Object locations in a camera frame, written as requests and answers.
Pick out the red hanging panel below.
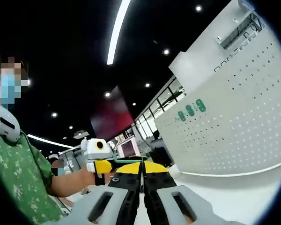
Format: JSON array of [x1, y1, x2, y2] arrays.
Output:
[[90, 85, 135, 142]]

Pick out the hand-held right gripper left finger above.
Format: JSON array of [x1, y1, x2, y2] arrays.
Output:
[[44, 162, 142, 225]]

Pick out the white chest-worn device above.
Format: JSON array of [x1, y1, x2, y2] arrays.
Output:
[[0, 104, 21, 143]]

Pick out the person's left hand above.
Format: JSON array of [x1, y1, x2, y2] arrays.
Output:
[[79, 165, 97, 188]]

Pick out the bright computer screen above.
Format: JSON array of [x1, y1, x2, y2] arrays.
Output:
[[117, 137, 141, 157]]

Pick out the white perforated mounting plate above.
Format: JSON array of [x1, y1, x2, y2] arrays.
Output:
[[154, 38, 281, 179]]

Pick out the person's green patterned shirt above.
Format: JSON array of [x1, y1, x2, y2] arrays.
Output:
[[0, 133, 65, 225]]

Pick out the long ceiling light strip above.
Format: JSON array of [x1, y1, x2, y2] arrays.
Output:
[[107, 0, 132, 66]]

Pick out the metal shelf rack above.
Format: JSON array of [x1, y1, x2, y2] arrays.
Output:
[[216, 10, 265, 50]]

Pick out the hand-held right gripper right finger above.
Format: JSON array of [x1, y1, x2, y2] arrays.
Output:
[[142, 161, 246, 225]]

